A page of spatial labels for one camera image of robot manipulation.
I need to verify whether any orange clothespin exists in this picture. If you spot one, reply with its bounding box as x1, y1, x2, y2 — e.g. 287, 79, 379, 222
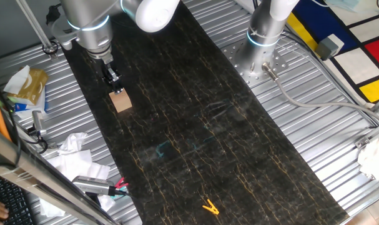
202, 199, 220, 216

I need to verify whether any grey box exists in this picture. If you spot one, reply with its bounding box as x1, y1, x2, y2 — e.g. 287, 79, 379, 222
315, 33, 345, 61

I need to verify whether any black keyboard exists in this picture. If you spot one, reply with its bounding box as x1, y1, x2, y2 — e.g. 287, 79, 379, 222
0, 171, 34, 225

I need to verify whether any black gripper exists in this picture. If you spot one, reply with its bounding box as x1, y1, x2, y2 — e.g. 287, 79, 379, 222
94, 55, 125, 96

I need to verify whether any white paper sheet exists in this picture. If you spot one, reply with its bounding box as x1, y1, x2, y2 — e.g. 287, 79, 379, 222
39, 149, 117, 218

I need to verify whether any teal clothespin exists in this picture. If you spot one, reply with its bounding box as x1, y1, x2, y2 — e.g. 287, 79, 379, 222
111, 186, 128, 198

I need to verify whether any aluminium frame beam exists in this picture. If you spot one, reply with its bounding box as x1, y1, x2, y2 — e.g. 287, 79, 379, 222
0, 124, 118, 225

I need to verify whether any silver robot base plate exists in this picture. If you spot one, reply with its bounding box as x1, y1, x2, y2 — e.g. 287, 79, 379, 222
222, 40, 290, 88

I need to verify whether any white cloth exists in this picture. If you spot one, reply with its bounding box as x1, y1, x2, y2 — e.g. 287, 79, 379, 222
357, 131, 379, 181

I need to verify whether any metal pole with ring base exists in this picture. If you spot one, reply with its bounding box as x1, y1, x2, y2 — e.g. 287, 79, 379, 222
16, 0, 59, 60

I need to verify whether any black camera cable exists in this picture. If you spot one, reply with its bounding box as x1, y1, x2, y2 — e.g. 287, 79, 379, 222
109, 187, 140, 201

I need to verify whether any small wooden cube block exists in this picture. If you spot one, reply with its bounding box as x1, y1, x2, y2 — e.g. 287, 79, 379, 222
109, 88, 133, 114

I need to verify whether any silver depth camera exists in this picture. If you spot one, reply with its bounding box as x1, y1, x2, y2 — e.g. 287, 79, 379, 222
72, 175, 116, 197

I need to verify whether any black gold-veined marble mat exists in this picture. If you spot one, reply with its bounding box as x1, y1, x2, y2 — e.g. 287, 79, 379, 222
62, 2, 350, 225

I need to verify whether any light blue face mask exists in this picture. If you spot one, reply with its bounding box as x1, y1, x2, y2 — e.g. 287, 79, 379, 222
323, 0, 363, 14

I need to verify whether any white tissue sheet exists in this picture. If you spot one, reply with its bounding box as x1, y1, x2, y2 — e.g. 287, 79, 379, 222
3, 64, 31, 95

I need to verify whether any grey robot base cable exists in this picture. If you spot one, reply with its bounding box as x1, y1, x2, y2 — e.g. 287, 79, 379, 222
261, 62, 379, 124

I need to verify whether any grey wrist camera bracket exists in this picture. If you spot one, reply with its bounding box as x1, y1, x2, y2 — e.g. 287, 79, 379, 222
49, 17, 81, 51

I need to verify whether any crumpled white tissue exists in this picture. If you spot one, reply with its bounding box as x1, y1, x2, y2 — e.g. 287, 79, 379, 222
57, 132, 89, 156

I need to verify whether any red clothespin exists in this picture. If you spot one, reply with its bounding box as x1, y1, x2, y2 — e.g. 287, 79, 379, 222
114, 177, 129, 190

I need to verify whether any yellow tissue pack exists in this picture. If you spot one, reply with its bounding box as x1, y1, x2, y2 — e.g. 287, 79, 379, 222
16, 67, 49, 106

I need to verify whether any colourful squares floor mat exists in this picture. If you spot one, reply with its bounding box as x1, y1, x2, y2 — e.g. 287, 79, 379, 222
285, 0, 379, 104

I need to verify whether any metal corner bracket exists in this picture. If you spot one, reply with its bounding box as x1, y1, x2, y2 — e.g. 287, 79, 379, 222
353, 136, 372, 150

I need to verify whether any blue white tissue pack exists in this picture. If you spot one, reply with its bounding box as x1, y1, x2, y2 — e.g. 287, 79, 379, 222
7, 87, 48, 119

